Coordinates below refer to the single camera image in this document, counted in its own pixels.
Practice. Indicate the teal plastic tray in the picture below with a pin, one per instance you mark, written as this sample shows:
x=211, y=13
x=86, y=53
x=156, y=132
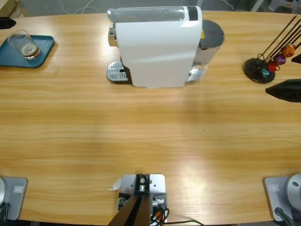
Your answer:
x=14, y=57

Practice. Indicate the smooth red coffee capsule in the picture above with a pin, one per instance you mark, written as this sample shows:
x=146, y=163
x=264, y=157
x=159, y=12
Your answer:
x=272, y=67

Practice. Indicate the blue coffee capsule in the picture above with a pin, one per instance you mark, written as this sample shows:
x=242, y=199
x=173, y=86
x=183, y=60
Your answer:
x=265, y=73

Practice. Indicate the dark camera post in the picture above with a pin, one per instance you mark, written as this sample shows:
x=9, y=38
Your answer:
x=136, y=212

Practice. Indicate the white metal frame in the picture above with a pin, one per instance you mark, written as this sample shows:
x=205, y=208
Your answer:
x=255, y=5

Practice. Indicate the clear drinking glass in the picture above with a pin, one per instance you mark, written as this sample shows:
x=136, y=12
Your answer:
x=27, y=48

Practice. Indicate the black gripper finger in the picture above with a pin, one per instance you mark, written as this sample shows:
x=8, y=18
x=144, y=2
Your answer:
x=297, y=58
x=287, y=90
x=5, y=23

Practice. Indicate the black rod capsule holder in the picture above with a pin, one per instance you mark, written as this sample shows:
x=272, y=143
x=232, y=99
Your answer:
x=255, y=70

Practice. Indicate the white mounting block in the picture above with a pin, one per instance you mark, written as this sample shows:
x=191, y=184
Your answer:
x=157, y=183

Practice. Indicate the orange coffee capsule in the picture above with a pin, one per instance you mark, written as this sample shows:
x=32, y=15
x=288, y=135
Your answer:
x=288, y=50

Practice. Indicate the purple coffee capsule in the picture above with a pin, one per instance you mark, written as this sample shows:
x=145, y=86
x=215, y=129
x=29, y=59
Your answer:
x=279, y=58

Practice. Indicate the white capsule coffee machine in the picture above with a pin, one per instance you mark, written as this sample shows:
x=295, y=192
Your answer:
x=155, y=51

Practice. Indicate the white tape tag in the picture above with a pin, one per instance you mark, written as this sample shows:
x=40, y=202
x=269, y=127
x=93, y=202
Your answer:
x=116, y=184

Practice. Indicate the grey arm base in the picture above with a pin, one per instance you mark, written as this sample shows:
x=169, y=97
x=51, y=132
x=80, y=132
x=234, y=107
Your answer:
x=16, y=200
x=275, y=197

